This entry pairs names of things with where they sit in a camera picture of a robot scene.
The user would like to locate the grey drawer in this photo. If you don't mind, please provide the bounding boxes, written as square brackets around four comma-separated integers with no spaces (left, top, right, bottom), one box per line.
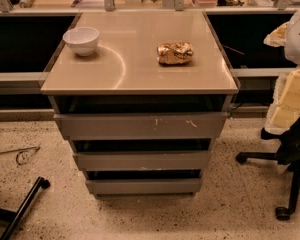
[86,179,202,195]
[73,151,212,171]
[54,112,227,140]

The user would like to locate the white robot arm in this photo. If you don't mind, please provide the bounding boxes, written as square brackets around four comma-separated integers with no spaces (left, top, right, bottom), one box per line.
[264,8,300,135]

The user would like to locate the grey three-drawer cabinet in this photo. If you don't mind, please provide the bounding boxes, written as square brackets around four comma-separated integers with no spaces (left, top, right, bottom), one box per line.
[41,11,238,184]

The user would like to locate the grey top drawer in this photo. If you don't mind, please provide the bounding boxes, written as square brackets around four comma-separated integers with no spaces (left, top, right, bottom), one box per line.
[54,112,227,140]

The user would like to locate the grey bottom drawer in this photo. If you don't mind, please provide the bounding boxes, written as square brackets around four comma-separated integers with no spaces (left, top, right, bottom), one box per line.
[86,179,202,195]

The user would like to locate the crumpled golden snack bag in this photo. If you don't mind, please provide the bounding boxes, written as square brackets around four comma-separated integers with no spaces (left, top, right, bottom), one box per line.
[157,42,194,65]

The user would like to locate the white ceramic bowl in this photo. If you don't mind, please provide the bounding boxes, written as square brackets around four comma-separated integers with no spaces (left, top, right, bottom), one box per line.
[63,27,100,56]

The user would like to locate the black chair base leg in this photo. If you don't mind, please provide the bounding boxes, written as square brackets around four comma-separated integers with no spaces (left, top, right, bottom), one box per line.
[0,177,50,240]

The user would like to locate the cable on floor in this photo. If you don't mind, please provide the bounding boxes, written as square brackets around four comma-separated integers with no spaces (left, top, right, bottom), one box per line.
[0,145,42,167]

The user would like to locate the grey window frame rail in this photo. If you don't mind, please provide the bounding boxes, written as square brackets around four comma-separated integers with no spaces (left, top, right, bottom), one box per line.
[0,72,48,95]

